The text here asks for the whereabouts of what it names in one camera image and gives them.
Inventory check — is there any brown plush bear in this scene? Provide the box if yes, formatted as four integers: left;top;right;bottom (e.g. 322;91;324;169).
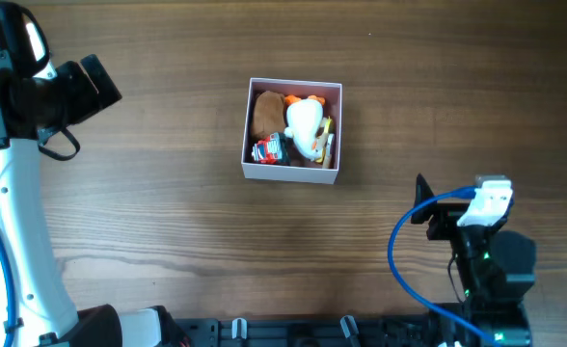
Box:
250;91;286;141

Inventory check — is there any pink white cardboard box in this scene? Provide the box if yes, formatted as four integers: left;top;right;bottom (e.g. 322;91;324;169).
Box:
241;77;343;184

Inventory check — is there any red toy fire truck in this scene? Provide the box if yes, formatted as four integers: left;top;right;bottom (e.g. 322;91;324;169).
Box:
251;132;290;166

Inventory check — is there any white wooden rattle drum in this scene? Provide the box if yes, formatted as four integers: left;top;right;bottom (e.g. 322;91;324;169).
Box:
321;133;336;170

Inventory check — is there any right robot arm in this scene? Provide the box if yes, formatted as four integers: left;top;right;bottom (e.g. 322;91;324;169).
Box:
401;175;536;346

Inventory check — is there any right blue cable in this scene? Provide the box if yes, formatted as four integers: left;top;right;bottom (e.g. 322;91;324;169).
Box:
387;185;506;347

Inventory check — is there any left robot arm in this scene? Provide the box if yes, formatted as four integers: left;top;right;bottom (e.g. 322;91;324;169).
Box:
0;1;190;346

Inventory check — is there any white orange plush duck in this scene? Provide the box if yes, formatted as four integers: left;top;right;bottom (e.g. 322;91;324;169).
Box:
284;94;329;163

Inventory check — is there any yellow wooden rattle drum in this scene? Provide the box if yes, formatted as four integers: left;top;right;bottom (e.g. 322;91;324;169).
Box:
316;118;334;163

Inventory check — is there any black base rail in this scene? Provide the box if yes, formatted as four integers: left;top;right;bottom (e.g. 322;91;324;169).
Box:
175;318;437;347

